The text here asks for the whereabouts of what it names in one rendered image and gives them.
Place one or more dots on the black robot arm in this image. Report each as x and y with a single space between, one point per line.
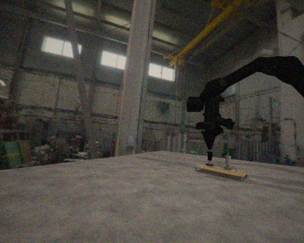
288 69

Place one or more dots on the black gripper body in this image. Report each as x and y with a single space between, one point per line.
208 125

